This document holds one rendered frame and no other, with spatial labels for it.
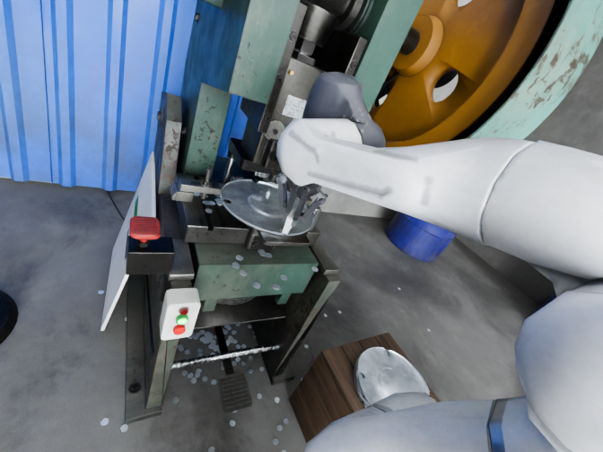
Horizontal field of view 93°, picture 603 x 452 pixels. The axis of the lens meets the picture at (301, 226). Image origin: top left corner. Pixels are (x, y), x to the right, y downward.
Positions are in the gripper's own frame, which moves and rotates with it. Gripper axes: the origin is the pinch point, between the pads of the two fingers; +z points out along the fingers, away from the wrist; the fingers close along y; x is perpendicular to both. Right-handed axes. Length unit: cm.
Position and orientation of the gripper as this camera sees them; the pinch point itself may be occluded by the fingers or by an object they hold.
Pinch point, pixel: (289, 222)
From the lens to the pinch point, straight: 76.2
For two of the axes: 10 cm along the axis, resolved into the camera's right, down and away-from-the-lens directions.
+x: 3.8, -6.4, 6.7
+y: 8.9, 4.6, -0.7
